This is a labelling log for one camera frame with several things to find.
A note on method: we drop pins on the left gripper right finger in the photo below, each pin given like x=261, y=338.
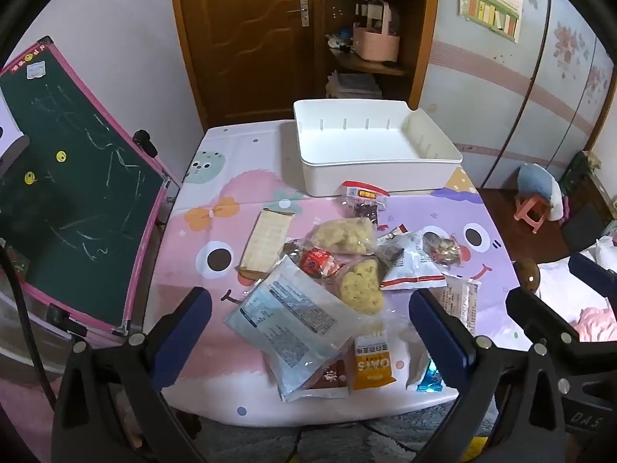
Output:
x=530, y=425

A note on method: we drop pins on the white pillow on bed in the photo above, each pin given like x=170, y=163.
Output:
x=565, y=293

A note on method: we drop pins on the blue candy packet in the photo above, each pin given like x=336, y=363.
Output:
x=425, y=377

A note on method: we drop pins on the beige wafer bar packet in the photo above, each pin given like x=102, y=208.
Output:
x=265, y=244

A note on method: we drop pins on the cartoon printed tablecloth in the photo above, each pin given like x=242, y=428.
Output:
x=235, y=212

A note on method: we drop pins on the orange oats snack bar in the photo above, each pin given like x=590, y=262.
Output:
x=373, y=361

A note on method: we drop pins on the white plastic storage bin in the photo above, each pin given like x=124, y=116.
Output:
x=374, y=141

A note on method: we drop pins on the small pink stool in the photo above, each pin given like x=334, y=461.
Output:
x=533, y=210

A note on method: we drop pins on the colourful wall poster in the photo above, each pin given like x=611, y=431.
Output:
x=503, y=17

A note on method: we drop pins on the pink blanket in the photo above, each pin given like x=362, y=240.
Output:
x=596, y=325

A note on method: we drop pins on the yellow puffed snack bag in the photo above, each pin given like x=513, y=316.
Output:
x=353, y=236

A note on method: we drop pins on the large clear blue snack bag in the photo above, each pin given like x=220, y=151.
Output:
x=298, y=325

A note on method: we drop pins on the white red snack bag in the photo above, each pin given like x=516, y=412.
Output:
x=408, y=266

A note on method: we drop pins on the red pastry packet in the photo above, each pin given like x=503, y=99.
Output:
x=318, y=263

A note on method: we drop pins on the white printed packet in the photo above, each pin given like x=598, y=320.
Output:
x=459, y=299

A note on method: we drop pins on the pink handled basket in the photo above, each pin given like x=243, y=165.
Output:
x=375, y=42

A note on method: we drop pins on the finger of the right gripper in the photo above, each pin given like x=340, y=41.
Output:
x=588, y=366
x=603, y=281

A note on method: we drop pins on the wooden corner shelf unit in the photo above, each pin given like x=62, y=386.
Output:
x=412, y=20

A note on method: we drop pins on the black easel knob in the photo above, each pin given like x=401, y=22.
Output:
x=142, y=139

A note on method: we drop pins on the brown wooden door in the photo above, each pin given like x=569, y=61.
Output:
x=249, y=60

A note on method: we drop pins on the mixed nuts clear packet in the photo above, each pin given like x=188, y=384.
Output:
x=444, y=251

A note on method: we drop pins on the brown chocolate snack packet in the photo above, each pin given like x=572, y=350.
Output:
x=333, y=376

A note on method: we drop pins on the green chalkboard pink frame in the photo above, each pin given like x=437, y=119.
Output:
x=79, y=205

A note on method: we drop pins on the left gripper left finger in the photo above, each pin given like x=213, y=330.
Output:
x=86, y=423

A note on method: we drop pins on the red topped dried fruit bag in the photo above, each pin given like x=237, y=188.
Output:
x=364, y=200

